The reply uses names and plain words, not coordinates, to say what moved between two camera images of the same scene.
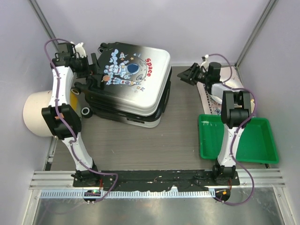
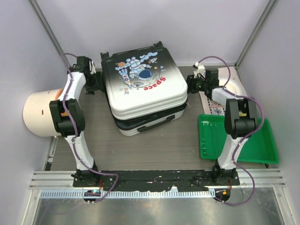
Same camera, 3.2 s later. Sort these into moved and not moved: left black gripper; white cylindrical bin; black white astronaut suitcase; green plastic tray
Moved: left black gripper; black white astronaut suitcase
Not moved: green plastic tray; white cylindrical bin
